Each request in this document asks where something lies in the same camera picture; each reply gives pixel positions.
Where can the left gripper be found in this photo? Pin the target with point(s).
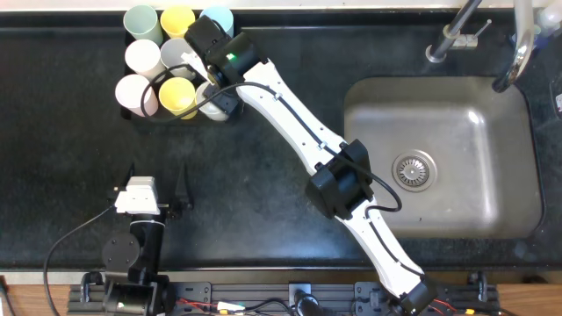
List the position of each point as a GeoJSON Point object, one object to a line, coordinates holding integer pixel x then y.
{"type": "Point", "coordinates": [169, 210]}

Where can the yellow cup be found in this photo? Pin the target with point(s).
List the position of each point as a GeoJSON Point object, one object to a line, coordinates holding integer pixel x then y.
{"type": "Point", "coordinates": [175, 94]}
{"type": "Point", "coordinates": [175, 19]}

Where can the white cup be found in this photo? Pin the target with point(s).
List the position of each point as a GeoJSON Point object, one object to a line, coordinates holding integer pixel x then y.
{"type": "Point", "coordinates": [141, 57]}
{"type": "Point", "coordinates": [211, 109]}

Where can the pink cup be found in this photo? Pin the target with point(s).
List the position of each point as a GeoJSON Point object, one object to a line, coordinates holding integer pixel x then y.
{"type": "Point", "coordinates": [131, 94]}

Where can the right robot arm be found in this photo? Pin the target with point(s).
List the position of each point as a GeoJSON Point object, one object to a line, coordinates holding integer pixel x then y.
{"type": "Point", "coordinates": [290, 109]}

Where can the black tray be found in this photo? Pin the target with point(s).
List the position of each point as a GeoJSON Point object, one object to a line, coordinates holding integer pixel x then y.
{"type": "Point", "coordinates": [136, 120]}

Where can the grey cup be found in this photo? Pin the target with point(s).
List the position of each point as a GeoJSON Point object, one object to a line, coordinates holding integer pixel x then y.
{"type": "Point", "coordinates": [173, 52]}

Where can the green cup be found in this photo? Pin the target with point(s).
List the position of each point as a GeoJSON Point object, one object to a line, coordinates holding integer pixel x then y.
{"type": "Point", "coordinates": [141, 22]}

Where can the blue cup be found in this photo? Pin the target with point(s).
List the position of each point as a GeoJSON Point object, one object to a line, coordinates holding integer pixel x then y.
{"type": "Point", "coordinates": [221, 17]}

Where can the steel tap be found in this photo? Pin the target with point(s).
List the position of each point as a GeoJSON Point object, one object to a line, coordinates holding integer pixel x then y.
{"type": "Point", "coordinates": [439, 48]}

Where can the steel sink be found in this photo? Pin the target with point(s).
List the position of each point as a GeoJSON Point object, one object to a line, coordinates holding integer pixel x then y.
{"type": "Point", "coordinates": [483, 131]}

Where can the blue soap bottle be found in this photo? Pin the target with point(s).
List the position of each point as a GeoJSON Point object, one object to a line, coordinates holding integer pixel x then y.
{"type": "Point", "coordinates": [549, 17]}

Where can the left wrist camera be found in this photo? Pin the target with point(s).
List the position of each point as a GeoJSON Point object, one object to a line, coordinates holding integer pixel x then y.
{"type": "Point", "coordinates": [138, 197]}

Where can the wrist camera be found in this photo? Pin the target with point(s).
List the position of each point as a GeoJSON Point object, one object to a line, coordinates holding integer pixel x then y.
{"type": "Point", "coordinates": [193, 63]}
{"type": "Point", "coordinates": [138, 197]}

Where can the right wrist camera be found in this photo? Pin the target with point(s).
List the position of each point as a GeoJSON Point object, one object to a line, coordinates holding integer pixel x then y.
{"type": "Point", "coordinates": [193, 63]}

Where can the mounting rail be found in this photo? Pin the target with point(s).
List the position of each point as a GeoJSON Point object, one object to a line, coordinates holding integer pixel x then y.
{"type": "Point", "coordinates": [263, 295]}

